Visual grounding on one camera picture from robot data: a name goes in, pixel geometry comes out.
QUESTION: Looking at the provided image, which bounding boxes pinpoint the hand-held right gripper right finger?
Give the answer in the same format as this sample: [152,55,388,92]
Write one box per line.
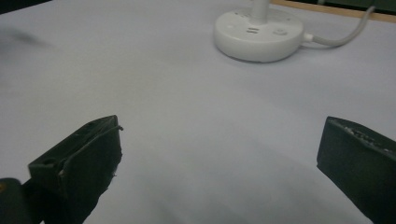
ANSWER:
[316,116,396,224]

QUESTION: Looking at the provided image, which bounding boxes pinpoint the white lamp cable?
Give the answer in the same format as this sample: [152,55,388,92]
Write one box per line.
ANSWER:
[302,5,377,49]

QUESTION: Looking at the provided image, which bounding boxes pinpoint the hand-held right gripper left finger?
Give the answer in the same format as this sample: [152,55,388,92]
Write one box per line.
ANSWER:
[27,114,124,224]

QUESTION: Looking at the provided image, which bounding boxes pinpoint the white round lamp base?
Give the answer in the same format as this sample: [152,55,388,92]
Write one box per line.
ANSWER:
[212,0,305,63]

